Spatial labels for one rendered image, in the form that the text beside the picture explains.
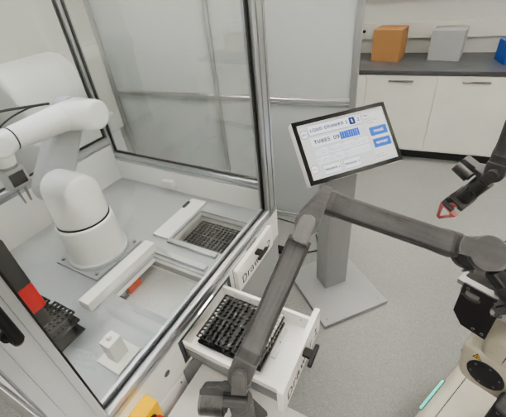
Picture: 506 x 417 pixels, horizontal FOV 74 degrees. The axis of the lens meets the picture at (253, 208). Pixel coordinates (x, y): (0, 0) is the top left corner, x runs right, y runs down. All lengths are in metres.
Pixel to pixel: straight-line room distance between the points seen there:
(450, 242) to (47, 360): 0.85
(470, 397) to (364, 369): 0.52
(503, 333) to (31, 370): 1.17
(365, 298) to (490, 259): 1.53
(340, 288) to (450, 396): 0.89
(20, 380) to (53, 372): 0.06
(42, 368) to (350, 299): 1.85
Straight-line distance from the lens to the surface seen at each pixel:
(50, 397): 0.83
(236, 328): 1.15
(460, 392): 1.84
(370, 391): 2.04
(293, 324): 1.19
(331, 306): 2.25
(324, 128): 1.68
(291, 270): 0.80
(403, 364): 2.16
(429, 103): 3.73
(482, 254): 0.86
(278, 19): 2.39
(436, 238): 0.86
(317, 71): 2.38
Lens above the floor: 1.81
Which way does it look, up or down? 36 degrees down
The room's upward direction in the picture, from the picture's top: 6 degrees counter-clockwise
